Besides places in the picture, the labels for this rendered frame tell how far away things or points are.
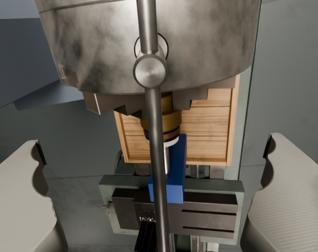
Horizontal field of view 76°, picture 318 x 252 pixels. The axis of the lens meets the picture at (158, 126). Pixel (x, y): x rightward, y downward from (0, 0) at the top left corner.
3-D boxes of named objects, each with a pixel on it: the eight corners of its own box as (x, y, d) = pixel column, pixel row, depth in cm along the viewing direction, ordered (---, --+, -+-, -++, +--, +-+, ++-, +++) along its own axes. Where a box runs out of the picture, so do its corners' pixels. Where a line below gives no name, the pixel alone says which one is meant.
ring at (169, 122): (127, 102, 35) (135, 145, 40) (181, 100, 33) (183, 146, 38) (140, 85, 43) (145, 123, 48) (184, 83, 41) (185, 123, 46)
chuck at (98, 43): (82, 16, 46) (-29, 15, 18) (221, 1, 45) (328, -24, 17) (91, 57, 50) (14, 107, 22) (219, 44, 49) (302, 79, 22)
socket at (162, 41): (134, 31, 22) (132, 32, 19) (166, 29, 22) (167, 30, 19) (138, 62, 23) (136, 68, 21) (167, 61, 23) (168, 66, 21)
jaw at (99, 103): (130, 48, 34) (61, 63, 27) (150, 49, 31) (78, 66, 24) (139, 108, 39) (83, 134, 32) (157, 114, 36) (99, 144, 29)
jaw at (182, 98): (168, 46, 32) (251, 41, 28) (174, 42, 36) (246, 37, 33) (173, 111, 37) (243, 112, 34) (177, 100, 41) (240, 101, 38)
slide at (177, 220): (115, 187, 76) (110, 196, 72) (235, 194, 68) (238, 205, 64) (123, 219, 85) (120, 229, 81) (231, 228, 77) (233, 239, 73)
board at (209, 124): (111, 76, 61) (106, 79, 58) (237, 69, 54) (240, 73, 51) (127, 155, 75) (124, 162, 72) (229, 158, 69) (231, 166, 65)
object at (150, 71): (140, 36, 22) (130, 55, 12) (161, 34, 22) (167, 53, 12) (142, 57, 23) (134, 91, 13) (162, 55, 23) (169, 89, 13)
